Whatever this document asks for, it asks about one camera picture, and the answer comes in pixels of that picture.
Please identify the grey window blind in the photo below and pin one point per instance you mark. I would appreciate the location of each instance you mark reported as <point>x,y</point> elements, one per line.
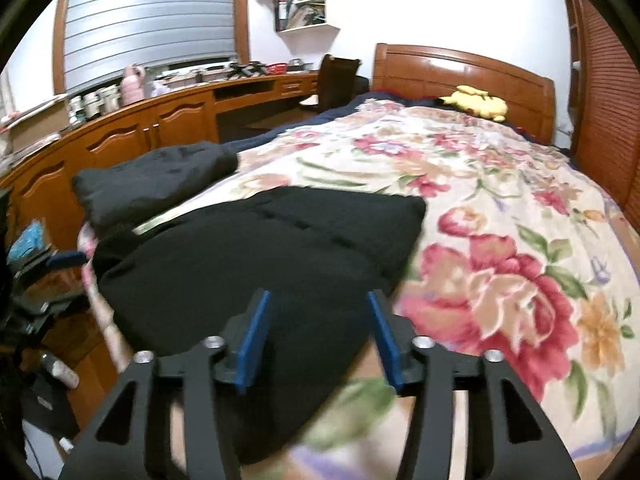
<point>150,20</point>

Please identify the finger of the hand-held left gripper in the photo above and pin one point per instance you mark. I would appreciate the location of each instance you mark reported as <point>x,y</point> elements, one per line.
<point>67,260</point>

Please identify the folded black garment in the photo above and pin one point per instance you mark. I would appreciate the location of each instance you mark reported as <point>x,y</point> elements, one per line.
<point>150,180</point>

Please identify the wooden cabinet desk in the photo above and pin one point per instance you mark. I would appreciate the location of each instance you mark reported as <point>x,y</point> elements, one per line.
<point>125,130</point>

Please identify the cardboard box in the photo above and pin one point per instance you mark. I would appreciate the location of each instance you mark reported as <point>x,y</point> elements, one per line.
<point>40,122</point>

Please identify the brown louvered wardrobe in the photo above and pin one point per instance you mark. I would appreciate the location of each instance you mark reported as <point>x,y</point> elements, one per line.
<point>605,110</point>

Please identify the red basket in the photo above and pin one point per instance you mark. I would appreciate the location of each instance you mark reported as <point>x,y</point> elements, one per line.
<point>277,68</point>

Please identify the dark wooden chair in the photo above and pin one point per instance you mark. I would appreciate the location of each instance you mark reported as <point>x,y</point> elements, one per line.
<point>335,80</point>

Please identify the wooden window frame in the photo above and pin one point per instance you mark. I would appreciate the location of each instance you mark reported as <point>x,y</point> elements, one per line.
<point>242,10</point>

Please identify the cluster of white jars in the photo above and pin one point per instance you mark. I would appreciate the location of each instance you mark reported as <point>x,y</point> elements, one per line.
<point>95,102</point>

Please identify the black long-sleeved garment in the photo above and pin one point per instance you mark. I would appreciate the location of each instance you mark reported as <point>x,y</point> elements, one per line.
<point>225,270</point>

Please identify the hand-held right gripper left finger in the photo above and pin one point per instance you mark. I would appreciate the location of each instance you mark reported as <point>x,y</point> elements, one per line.
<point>252,345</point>

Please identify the yellow plush toy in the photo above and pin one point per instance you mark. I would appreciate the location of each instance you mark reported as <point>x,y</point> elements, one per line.
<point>480,102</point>

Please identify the wooden bed headboard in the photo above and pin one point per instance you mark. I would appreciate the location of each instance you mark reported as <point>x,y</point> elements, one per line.
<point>450,67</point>

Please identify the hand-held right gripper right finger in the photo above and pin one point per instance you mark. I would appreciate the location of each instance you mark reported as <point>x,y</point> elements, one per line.
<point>387,345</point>

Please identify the floral blanket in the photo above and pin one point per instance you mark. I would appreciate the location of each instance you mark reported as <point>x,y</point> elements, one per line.
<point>500,210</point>

